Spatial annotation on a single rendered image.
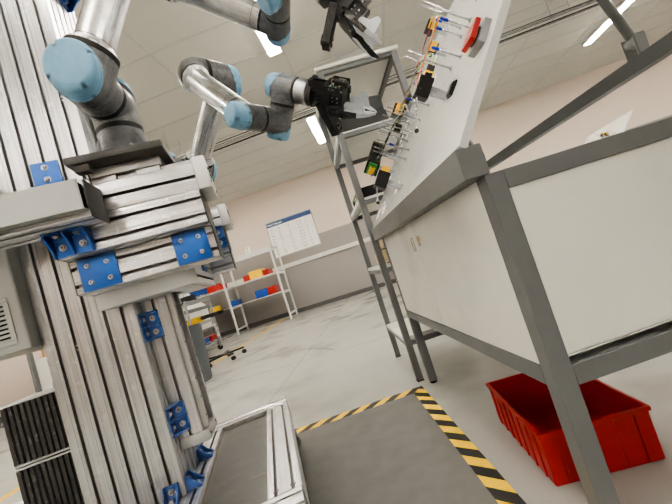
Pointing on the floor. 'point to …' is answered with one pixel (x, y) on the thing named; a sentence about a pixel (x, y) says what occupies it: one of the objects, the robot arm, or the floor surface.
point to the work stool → (218, 335)
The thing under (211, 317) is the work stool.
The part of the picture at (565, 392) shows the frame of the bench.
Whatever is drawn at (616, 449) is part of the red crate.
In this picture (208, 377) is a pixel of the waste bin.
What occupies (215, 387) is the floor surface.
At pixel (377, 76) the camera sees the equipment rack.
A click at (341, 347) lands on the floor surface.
